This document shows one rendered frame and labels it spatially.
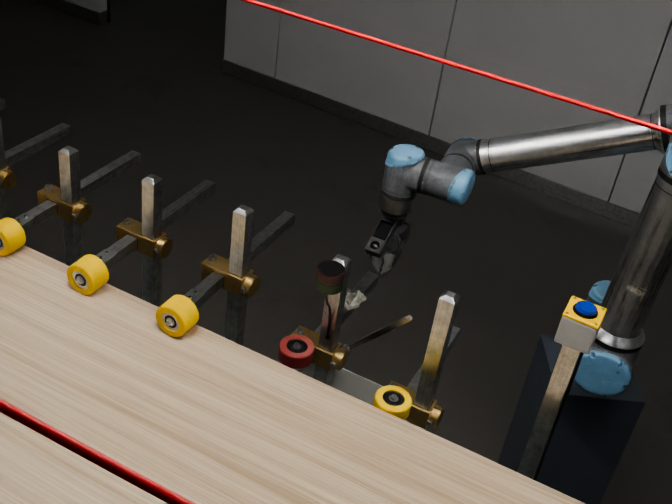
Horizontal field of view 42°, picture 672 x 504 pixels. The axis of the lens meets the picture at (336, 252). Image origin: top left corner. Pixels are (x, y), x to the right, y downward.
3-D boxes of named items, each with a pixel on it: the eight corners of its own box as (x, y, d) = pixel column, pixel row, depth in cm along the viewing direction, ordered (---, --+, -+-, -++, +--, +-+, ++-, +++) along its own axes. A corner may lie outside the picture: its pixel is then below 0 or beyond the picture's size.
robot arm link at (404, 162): (421, 163, 211) (382, 151, 213) (412, 206, 218) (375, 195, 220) (432, 147, 218) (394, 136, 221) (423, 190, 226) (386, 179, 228)
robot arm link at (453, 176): (481, 160, 218) (433, 147, 221) (470, 181, 209) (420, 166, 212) (473, 193, 223) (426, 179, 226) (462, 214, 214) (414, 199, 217)
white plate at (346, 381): (289, 375, 217) (293, 344, 212) (383, 418, 209) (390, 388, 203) (288, 376, 217) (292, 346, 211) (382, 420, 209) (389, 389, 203)
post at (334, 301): (314, 408, 217) (338, 250, 190) (326, 414, 216) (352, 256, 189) (307, 416, 215) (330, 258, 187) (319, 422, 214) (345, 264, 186)
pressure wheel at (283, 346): (286, 365, 206) (290, 327, 200) (315, 378, 204) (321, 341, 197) (268, 384, 200) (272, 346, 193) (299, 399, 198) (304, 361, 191)
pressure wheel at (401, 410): (362, 424, 194) (369, 386, 187) (394, 417, 196) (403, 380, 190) (375, 451, 188) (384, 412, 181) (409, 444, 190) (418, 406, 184)
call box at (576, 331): (561, 325, 174) (572, 294, 170) (595, 338, 172) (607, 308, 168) (551, 344, 169) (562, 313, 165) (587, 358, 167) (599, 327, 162)
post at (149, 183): (150, 327, 233) (150, 170, 205) (161, 332, 232) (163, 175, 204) (142, 334, 230) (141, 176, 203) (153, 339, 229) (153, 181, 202)
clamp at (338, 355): (297, 340, 210) (299, 324, 207) (347, 362, 206) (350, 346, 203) (285, 353, 206) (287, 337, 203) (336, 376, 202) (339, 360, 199)
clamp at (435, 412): (389, 394, 205) (393, 378, 202) (442, 418, 201) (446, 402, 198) (378, 410, 200) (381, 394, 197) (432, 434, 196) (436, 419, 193)
